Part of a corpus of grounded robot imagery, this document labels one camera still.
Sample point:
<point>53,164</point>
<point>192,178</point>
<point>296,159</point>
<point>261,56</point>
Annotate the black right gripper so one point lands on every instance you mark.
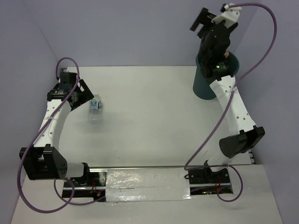
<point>204,18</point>

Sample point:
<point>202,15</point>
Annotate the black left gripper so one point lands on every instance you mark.
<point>86,95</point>

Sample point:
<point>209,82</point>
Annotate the clear bottle blue label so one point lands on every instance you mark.
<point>95,109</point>

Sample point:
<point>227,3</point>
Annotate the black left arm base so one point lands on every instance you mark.
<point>93,187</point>

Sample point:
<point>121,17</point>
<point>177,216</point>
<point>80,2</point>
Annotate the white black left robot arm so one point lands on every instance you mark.
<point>44,161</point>

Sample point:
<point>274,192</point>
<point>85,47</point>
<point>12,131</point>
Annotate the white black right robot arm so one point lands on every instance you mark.
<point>215,79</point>

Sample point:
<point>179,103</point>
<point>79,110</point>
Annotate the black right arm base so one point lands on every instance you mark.
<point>205,177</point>

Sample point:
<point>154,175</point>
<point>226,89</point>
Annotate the dark green ribbed bin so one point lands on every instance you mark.
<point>201,88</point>

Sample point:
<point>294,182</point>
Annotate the white foil covered panel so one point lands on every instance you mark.
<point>147,184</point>

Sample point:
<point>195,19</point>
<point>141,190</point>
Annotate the aluminium table edge rail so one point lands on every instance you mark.
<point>251,157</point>

